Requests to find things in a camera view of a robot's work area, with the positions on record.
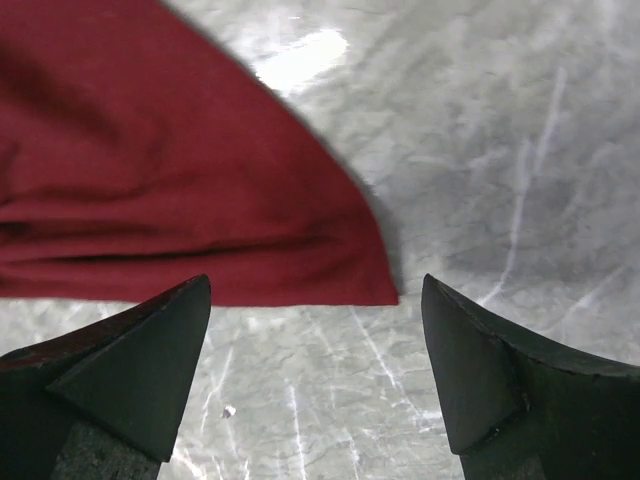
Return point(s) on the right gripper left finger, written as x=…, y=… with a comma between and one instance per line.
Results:
x=104, y=401

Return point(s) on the dark maroon t-shirt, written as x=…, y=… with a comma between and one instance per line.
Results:
x=135, y=154

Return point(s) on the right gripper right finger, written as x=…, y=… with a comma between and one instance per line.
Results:
x=517, y=405

